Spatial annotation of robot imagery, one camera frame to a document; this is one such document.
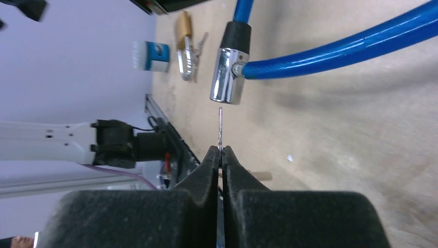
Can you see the orange long shackle padlock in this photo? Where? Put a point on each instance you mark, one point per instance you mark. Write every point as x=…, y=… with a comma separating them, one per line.
x=183, y=37

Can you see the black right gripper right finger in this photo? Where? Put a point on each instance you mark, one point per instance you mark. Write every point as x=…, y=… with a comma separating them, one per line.
x=256, y=216

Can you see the round blue patterned tin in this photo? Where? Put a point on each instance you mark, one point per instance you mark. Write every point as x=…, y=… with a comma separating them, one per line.
x=150, y=56

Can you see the blue cable lock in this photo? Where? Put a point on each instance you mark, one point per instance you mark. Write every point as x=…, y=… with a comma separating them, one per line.
x=233, y=66

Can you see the small keys of cable lock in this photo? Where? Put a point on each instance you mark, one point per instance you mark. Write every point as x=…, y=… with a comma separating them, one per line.
x=220, y=129

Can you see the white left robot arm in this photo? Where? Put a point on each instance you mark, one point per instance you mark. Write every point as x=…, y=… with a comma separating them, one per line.
x=101, y=143

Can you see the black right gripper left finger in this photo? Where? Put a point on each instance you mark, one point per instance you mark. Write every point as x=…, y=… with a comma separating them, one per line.
x=184, y=216

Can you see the small keys of orange padlock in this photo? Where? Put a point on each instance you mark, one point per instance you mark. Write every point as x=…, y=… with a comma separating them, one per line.
x=197, y=54

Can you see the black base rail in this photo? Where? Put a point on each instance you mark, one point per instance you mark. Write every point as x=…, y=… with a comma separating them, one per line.
x=178, y=161

